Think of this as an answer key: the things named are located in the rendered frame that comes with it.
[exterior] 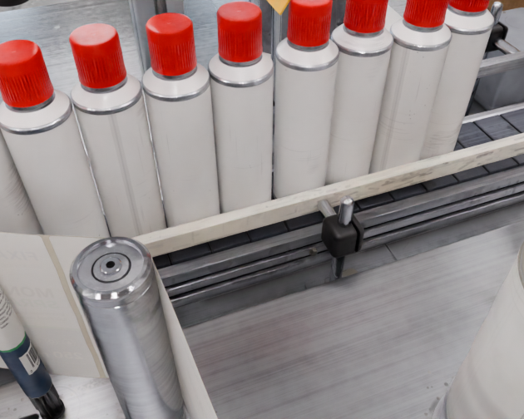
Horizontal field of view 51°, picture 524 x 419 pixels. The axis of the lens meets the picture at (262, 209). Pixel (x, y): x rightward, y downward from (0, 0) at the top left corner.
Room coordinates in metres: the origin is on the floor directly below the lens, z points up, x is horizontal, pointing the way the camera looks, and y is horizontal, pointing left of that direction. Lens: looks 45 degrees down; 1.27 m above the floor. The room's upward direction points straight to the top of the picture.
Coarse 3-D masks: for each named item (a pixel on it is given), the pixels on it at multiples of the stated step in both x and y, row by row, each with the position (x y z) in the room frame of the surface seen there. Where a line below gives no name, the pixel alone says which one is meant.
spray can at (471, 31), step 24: (456, 0) 0.46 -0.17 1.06; (480, 0) 0.45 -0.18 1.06; (456, 24) 0.45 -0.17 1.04; (480, 24) 0.45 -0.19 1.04; (456, 48) 0.44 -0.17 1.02; (480, 48) 0.44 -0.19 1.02; (456, 72) 0.44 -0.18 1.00; (456, 96) 0.44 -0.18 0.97; (432, 120) 0.44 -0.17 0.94; (456, 120) 0.44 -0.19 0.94; (432, 144) 0.44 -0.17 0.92
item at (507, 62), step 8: (504, 56) 0.54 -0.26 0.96; (512, 56) 0.54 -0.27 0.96; (520, 56) 0.54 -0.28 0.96; (488, 64) 0.52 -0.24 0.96; (496, 64) 0.52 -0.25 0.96; (504, 64) 0.52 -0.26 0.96; (512, 64) 0.53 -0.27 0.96; (520, 64) 0.53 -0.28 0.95; (480, 72) 0.51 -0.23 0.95; (488, 72) 0.52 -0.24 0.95; (496, 72) 0.52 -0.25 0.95; (152, 144) 0.39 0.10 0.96; (88, 160) 0.37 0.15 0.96
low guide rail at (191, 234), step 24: (504, 144) 0.44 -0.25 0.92; (408, 168) 0.41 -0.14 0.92; (432, 168) 0.41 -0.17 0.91; (456, 168) 0.42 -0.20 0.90; (312, 192) 0.37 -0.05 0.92; (336, 192) 0.37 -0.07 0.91; (360, 192) 0.38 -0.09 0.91; (384, 192) 0.39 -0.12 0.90; (216, 216) 0.34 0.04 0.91; (240, 216) 0.34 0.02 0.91; (264, 216) 0.35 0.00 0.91; (288, 216) 0.36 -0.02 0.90; (144, 240) 0.31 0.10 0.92; (168, 240) 0.32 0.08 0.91; (192, 240) 0.32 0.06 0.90
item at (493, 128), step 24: (480, 120) 0.53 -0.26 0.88; (504, 120) 0.53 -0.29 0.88; (456, 144) 0.49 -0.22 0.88; (480, 144) 0.49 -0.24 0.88; (480, 168) 0.45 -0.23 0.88; (504, 168) 0.45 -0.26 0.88; (408, 192) 0.41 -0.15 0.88; (312, 216) 0.37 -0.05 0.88; (216, 240) 0.34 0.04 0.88; (240, 240) 0.34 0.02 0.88; (168, 264) 0.32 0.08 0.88
